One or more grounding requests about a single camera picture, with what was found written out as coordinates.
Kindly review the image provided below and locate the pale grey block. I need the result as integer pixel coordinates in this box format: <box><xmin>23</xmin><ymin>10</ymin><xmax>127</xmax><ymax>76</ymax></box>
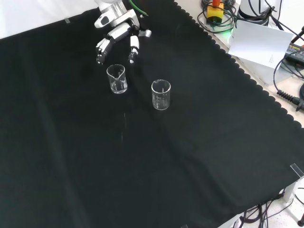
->
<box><xmin>234</xmin><ymin>55</ymin><xmax>296</xmax><ymax>86</ymax></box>

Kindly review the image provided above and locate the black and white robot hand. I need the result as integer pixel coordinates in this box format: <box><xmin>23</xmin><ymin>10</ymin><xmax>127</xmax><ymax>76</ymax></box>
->
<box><xmin>94</xmin><ymin>9</ymin><xmax>152</xmax><ymax>65</ymax></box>

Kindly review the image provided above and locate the black power adapter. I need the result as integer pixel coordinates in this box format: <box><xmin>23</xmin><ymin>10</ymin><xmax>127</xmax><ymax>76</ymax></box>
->
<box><xmin>283</xmin><ymin>41</ymin><xmax>304</xmax><ymax>65</ymax></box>

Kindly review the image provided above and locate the black cable with ribbed plug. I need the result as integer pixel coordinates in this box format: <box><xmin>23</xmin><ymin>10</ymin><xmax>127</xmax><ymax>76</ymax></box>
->
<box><xmin>272</xmin><ymin>56</ymin><xmax>304</xmax><ymax>112</ymax></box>

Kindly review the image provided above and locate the clear glass rod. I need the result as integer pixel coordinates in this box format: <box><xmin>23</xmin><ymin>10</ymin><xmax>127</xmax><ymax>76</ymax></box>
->
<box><xmin>121</xmin><ymin>112</ymin><xmax>127</xmax><ymax>144</ymax></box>

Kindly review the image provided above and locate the yellow stop button box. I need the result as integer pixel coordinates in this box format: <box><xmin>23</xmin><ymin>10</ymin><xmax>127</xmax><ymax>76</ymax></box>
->
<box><xmin>207</xmin><ymin>0</ymin><xmax>225</xmax><ymax>26</ymax></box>

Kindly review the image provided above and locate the black table cloth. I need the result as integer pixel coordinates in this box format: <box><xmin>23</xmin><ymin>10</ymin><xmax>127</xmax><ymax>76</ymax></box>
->
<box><xmin>0</xmin><ymin>0</ymin><xmax>304</xmax><ymax>228</ymax></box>

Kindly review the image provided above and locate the pale white board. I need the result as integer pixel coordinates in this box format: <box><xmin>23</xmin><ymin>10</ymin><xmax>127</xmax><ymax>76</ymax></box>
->
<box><xmin>228</xmin><ymin>19</ymin><xmax>295</xmax><ymax>70</ymax></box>

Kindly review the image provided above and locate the black tripod leg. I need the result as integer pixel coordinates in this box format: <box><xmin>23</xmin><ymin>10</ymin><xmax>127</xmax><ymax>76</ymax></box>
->
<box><xmin>290</xmin><ymin>25</ymin><xmax>304</xmax><ymax>44</ymax></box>

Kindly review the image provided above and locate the large clear glass beaker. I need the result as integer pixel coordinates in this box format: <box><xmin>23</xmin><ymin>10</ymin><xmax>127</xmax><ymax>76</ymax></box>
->
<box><xmin>151</xmin><ymin>79</ymin><xmax>172</xmax><ymax>111</ymax></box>

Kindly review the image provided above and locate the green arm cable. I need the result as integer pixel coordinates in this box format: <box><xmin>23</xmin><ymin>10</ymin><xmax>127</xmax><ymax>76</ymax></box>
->
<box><xmin>129</xmin><ymin>0</ymin><xmax>150</xmax><ymax>18</ymax></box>

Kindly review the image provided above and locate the white table leg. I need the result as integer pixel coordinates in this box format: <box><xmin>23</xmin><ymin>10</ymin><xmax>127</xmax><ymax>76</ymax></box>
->
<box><xmin>283</xmin><ymin>177</ymin><xmax>304</xmax><ymax>203</ymax></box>

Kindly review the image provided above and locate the small clear glass beaker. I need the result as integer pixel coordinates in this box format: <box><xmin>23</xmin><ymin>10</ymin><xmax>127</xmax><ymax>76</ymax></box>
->
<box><xmin>106</xmin><ymin>64</ymin><xmax>128</xmax><ymax>95</ymax></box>

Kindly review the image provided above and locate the black floor cable bundle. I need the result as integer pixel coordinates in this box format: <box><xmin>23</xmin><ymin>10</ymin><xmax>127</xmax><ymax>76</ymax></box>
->
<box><xmin>234</xmin><ymin>187</ymin><xmax>304</xmax><ymax>228</ymax></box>

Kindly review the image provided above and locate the green and black cable loop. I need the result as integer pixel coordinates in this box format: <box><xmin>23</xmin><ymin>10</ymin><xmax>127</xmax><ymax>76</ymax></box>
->
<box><xmin>197</xmin><ymin>0</ymin><xmax>238</xmax><ymax>34</ymax></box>

